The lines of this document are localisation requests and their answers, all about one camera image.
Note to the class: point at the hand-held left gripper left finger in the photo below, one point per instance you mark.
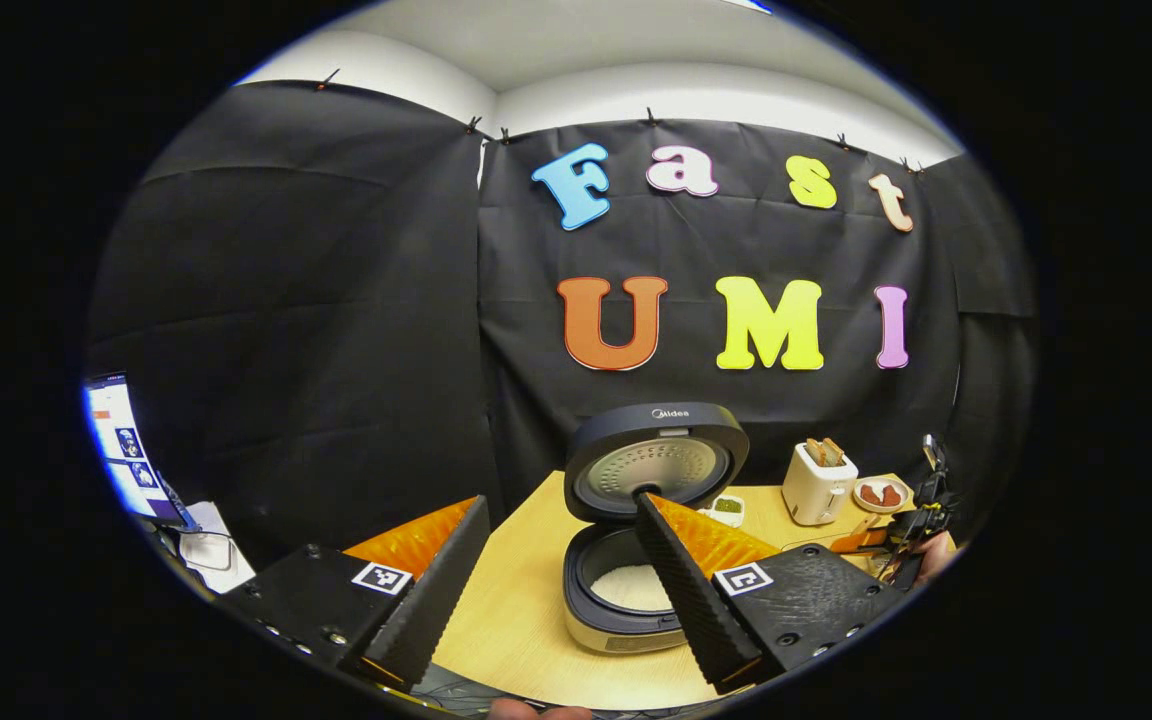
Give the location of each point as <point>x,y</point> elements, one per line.
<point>436,600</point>

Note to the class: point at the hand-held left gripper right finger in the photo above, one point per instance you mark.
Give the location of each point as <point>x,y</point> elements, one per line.
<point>691,600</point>

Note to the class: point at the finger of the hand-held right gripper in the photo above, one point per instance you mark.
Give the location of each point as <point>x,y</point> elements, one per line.
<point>861,541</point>

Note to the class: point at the wooden spoon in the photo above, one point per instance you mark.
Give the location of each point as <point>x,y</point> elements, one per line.
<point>866,523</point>

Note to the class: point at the dark grey rice cooker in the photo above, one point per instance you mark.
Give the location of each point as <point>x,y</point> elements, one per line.
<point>656,470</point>

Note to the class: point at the brown meat piece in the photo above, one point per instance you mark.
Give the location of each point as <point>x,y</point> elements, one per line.
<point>870,494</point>
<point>892,494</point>

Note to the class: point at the white round plate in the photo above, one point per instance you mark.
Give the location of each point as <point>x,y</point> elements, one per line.
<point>881,508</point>

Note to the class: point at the white toaster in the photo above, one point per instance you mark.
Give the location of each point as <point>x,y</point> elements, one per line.
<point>816,495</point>

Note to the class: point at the toasted bread slice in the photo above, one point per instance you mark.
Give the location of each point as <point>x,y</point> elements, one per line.
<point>833,451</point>
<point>814,453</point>

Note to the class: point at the white divided seasoning plate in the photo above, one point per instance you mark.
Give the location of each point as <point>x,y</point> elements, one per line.
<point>726,508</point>

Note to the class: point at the white paper sheet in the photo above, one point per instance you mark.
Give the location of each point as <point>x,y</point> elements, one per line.
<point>216,560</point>

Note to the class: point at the black backdrop cloth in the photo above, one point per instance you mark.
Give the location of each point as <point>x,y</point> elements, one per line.
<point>336,300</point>

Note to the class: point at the ceiling light panel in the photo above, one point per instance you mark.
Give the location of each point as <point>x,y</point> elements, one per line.
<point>748,5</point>

